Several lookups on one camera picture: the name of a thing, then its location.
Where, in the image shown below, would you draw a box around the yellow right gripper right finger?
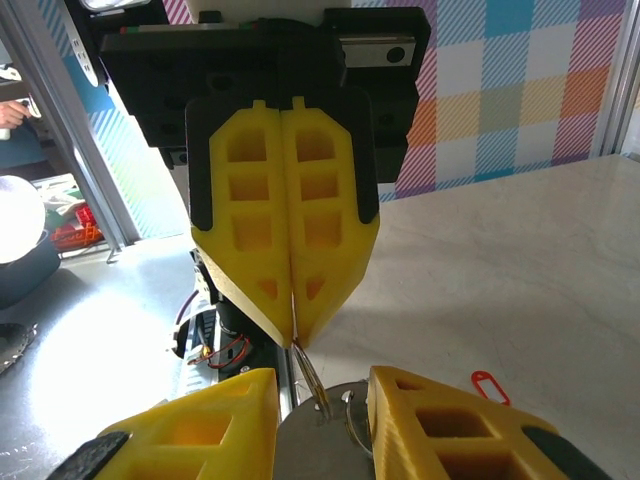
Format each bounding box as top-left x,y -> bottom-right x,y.
367,365 -> 614,480

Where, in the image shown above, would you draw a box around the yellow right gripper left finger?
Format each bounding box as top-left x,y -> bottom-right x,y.
47,368 -> 279,480

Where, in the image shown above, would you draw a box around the silver key ring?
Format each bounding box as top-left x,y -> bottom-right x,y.
292,338 -> 332,419
341,389 -> 375,459

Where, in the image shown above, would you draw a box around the red plastic key tag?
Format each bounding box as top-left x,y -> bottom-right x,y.
471,369 -> 512,407

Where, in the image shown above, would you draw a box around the red plastic items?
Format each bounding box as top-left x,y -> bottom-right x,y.
48,203 -> 105,252

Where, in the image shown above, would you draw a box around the black perforated disc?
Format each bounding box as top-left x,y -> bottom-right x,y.
0,322 -> 39,376

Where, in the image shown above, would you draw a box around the person's hand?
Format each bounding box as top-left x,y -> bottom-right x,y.
0,98 -> 33,129

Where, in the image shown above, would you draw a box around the white round object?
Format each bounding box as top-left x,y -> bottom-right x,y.
0,174 -> 48,265

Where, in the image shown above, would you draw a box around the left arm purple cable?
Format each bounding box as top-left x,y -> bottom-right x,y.
173,288 -> 202,329

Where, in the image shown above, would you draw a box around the aluminium frame rail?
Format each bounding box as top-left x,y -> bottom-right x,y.
272,344 -> 302,422

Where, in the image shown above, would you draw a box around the aluminium corner post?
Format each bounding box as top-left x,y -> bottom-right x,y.
0,0 -> 127,265
593,0 -> 640,157

